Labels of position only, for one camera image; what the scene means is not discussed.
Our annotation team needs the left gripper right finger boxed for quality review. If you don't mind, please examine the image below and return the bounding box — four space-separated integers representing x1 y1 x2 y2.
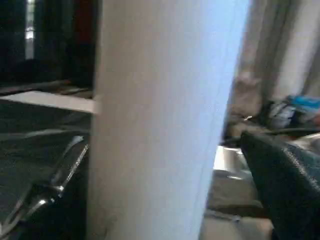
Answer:
239 130 320 240

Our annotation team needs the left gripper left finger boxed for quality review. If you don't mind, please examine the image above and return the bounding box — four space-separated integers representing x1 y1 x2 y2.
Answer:
19 143 90 240

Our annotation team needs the white plastic table leg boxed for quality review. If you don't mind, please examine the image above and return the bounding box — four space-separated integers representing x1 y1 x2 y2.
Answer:
85 0 251 240

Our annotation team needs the blue plastic bag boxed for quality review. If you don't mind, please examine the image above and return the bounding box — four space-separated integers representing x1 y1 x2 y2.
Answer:
268 94 320 128

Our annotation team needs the white flat board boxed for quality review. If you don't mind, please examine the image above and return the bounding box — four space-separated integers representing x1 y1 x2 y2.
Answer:
0 90 101 114

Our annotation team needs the beige curtain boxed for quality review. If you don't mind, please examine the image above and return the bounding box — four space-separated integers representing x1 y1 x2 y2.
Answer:
231 0 320 118

